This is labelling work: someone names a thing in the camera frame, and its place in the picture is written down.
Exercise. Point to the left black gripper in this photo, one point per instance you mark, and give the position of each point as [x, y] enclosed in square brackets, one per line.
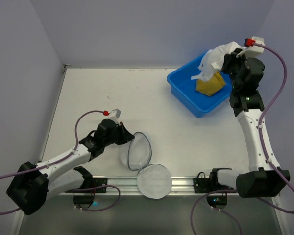
[122, 133]

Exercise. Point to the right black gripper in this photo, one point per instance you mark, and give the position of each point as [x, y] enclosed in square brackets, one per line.
[228, 61]

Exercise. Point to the white bra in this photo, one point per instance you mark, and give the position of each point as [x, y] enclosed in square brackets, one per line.
[213, 60]

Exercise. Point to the yellow bra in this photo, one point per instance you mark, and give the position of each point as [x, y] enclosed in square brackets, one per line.
[215, 84]

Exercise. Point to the white mesh laundry bag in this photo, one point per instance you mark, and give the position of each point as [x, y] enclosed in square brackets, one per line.
[154, 181]

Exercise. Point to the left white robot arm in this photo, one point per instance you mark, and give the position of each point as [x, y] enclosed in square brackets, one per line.
[36, 183]

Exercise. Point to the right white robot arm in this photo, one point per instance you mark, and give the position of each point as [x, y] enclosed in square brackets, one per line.
[265, 176]

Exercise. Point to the blue plastic tub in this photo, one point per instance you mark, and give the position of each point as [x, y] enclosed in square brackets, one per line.
[184, 89]

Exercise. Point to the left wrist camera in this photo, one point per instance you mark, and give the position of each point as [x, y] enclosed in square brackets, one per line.
[114, 116]

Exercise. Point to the aluminium mounting rail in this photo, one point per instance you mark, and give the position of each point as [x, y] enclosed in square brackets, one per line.
[181, 185]

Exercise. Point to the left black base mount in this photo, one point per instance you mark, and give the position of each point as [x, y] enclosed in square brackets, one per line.
[88, 182]

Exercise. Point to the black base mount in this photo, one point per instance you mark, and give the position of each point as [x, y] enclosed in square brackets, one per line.
[88, 182]
[205, 184]

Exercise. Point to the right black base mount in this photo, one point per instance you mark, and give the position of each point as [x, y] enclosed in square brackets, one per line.
[205, 184]

